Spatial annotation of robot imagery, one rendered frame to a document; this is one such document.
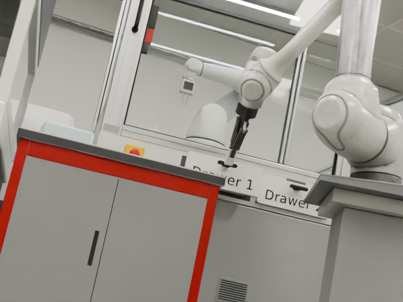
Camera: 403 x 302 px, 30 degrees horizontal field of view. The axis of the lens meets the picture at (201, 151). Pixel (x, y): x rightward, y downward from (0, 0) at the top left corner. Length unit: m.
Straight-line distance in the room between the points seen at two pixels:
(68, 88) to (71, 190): 3.93
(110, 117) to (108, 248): 0.79
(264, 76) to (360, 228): 0.59
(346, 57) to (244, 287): 1.06
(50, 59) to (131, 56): 3.23
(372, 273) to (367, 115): 0.44
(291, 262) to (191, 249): 0.79
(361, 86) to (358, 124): 0.12
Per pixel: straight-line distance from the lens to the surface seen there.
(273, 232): 2.91
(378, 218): 2.18
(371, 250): 2.16
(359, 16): 2.24
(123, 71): 2.89
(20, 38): 2.66
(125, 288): 2.18
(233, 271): 2.85
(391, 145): 2.22
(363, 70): 2.18
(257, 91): 2.38
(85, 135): 2.24
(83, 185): 2.19
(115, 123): 2.84
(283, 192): 2.92
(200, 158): 2.75
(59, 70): 6.11
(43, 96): 6.04
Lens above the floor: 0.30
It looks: 13 degrees up
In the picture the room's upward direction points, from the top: 12 degrees clockwise
